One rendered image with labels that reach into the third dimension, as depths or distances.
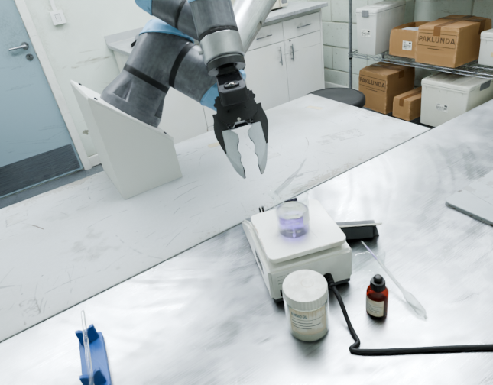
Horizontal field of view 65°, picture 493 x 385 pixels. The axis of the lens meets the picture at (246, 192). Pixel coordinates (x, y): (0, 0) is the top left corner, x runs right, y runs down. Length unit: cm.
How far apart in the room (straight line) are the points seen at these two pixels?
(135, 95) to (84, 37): 244
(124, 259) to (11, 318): 20
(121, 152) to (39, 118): 250
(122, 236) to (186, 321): 29
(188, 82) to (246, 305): 54
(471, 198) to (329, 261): 34
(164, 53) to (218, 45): 26
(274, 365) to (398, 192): 46
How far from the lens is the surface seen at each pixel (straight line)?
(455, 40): 278
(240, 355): 57
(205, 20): 74
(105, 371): 61
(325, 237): 59
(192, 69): 94
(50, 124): 342
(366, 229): 71
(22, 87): 335
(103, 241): 86
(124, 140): 92
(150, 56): 97
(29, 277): 86
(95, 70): 341
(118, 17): 343
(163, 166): 97
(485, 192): 86
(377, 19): 314
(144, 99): 96
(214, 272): 69
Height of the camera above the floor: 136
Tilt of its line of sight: 31 degrees down
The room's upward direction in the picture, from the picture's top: 10 degrees counter-clockwise
